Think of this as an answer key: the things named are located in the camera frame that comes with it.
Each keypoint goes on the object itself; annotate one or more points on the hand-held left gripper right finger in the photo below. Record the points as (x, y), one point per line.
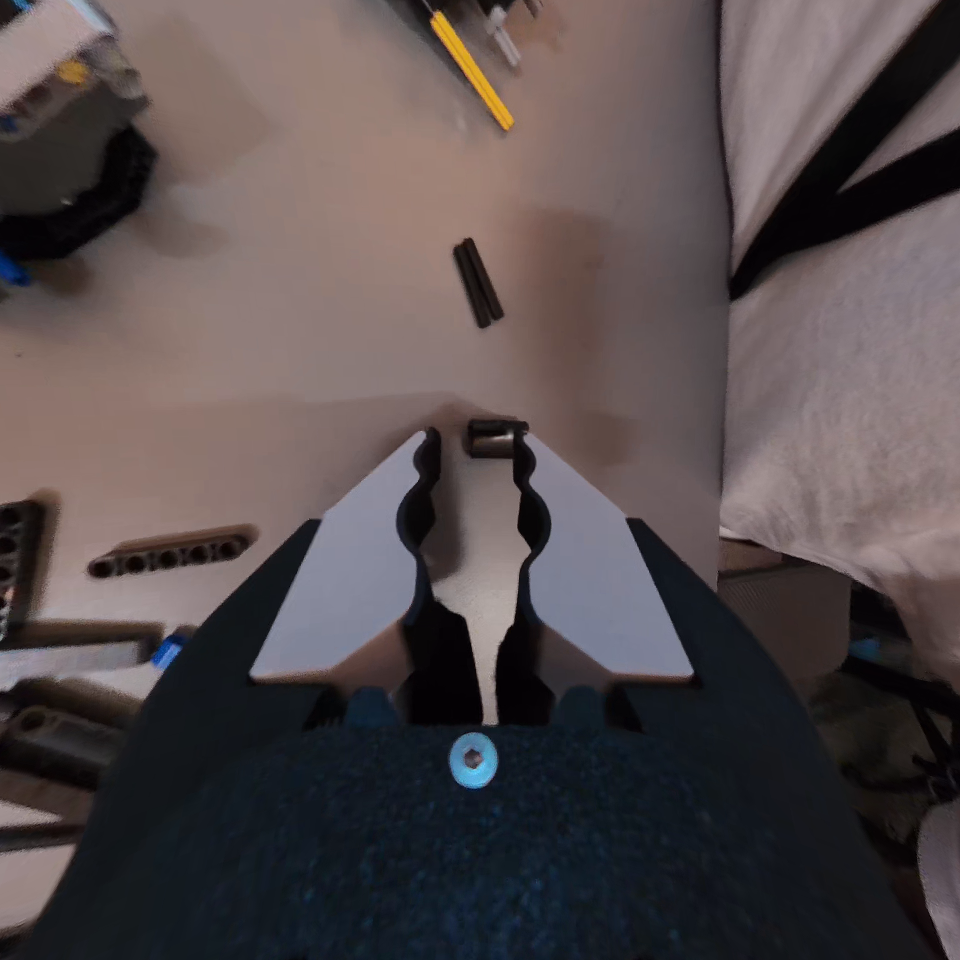
(600, 592)

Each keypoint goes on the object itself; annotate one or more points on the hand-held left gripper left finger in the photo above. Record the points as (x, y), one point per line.
(345, 592)

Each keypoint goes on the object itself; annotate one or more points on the small black lego connector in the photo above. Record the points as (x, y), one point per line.
(489, 439)

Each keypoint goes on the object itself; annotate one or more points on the dark lego beam with holes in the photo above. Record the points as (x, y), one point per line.
(172, 553)

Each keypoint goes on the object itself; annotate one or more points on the blue lego pin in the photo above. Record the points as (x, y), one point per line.
(169, 651)

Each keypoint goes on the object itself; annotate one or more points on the grey lego beam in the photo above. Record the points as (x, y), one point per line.
(75, 656)

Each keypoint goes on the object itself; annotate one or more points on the black lego beam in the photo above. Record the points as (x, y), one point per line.
(16, 559)

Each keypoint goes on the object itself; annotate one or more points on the grey lego model black tread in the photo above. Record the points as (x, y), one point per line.
(67, 150)

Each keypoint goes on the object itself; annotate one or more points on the yellow lego axle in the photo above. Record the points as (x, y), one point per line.
(472, 73)

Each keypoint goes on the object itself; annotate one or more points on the white lego piece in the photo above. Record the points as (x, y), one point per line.
(504, 36)

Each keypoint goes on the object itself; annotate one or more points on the person in white shirt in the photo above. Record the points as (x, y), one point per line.
(840, 420)

